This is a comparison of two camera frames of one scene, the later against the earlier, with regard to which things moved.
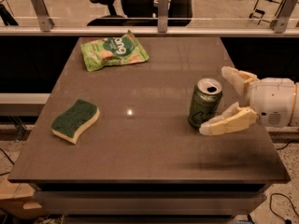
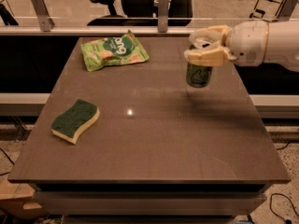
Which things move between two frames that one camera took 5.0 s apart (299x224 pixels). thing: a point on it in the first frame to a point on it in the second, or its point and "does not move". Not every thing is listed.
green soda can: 206,101 to 198,76
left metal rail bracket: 46,21 does not move
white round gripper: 271,101 to 247,43
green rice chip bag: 113,50 does not move
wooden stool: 268,4 does not move
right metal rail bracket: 279,24 does not move
